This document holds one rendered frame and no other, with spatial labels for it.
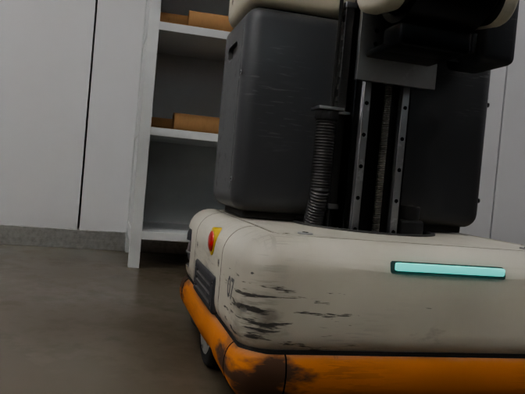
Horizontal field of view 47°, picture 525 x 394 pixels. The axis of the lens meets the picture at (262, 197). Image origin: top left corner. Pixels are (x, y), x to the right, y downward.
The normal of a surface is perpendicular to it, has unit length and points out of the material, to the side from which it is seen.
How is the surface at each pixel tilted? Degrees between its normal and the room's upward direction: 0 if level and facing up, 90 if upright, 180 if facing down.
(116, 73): 90
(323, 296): 90
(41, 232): 90
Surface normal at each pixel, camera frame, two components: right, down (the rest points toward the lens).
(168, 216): 0.25, 0.05
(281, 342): 0.21, 0.33
